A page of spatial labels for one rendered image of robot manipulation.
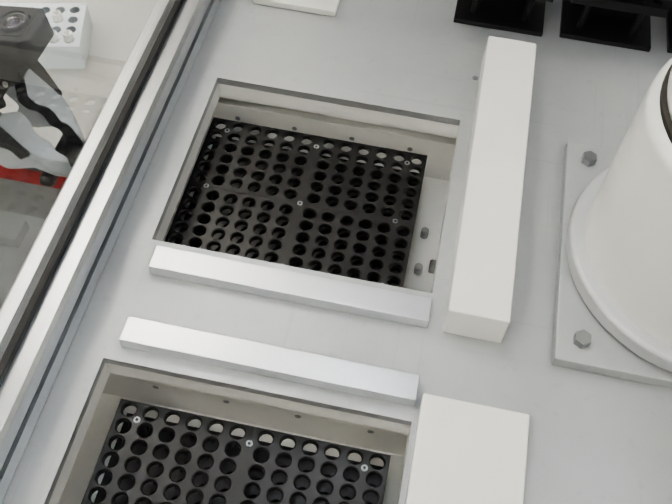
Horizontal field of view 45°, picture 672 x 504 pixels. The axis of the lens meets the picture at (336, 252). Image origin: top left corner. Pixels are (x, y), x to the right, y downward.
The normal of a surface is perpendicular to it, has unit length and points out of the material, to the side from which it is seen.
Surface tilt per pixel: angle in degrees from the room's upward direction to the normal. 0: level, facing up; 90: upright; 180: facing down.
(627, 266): 90
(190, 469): 0
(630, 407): 0
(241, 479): 0
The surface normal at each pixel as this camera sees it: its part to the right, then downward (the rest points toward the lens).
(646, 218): -0.91, 0.32
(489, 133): 0.04, -0.56
